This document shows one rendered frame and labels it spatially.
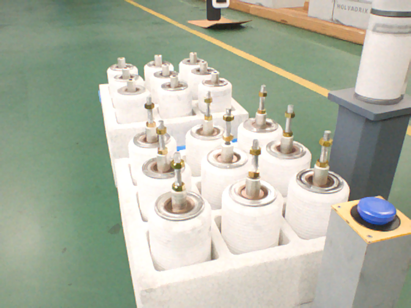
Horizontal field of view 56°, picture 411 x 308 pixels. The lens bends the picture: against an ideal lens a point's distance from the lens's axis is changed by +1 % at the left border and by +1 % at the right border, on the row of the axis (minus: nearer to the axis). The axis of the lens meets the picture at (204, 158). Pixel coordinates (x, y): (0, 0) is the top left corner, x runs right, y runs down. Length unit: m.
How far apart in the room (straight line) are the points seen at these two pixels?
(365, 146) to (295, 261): 0.36
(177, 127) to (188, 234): 0.54
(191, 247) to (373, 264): 0.24
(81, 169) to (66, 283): 0.46
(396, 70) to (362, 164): 0.20
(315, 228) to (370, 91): 0.35
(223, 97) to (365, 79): 0.39
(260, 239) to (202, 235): 0.09
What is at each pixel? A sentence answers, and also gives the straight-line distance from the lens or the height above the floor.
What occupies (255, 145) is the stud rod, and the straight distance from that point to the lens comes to 0.56.
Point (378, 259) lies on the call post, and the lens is 0.48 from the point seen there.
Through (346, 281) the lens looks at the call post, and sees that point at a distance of 0.51.
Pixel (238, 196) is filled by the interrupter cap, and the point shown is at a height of 0.25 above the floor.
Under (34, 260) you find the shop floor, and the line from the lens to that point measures 0.93.
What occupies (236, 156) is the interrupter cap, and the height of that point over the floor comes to 0.25.
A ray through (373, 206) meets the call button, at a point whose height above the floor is 0.33.
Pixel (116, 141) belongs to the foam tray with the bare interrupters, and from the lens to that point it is 1.04.
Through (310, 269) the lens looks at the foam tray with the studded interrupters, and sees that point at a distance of 0.66.
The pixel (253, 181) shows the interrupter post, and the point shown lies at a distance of 0.59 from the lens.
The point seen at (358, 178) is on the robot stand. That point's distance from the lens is 0.93.
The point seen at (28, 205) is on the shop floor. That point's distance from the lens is 1.11.
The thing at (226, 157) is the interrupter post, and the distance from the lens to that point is 0.69.
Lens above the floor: 0.59
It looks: 29 degrees down
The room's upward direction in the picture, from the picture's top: straight up
